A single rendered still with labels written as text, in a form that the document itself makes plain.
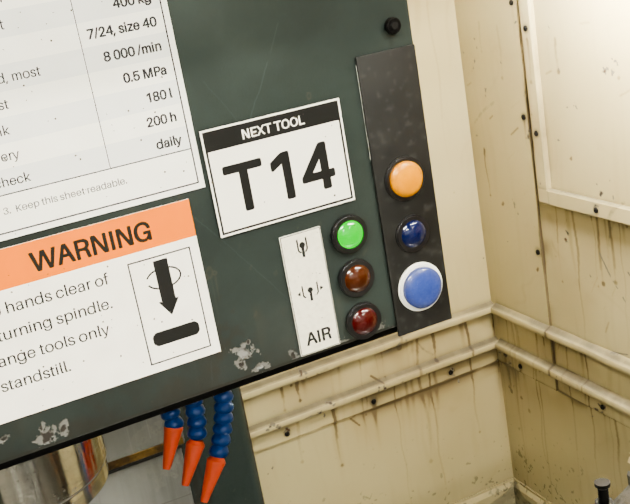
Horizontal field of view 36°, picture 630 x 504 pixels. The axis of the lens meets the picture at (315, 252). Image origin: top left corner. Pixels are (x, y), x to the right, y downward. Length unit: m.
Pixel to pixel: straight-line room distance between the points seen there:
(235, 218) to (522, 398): 1.51
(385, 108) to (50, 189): 0.23
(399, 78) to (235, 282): 0.18
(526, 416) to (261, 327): 1.48
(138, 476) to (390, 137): 0.83
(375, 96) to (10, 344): 0.28
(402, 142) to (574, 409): 1.32
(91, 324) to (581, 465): 1.49
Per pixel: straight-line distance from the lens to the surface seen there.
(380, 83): 0.67
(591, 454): 1.96
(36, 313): 0.61
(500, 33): 1.81
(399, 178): 0.67
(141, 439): 1.36
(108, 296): 0.62
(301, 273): 0.66
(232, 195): 0.63
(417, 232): 0.69
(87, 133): 0.60
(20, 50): 0.59
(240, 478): 1.49
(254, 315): 0.66
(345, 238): 0.66
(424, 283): 0.70
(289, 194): 0.64
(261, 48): 0.63
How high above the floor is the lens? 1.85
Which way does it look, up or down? 17 degrees down
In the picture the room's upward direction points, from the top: 10 degrees counter-clockwise
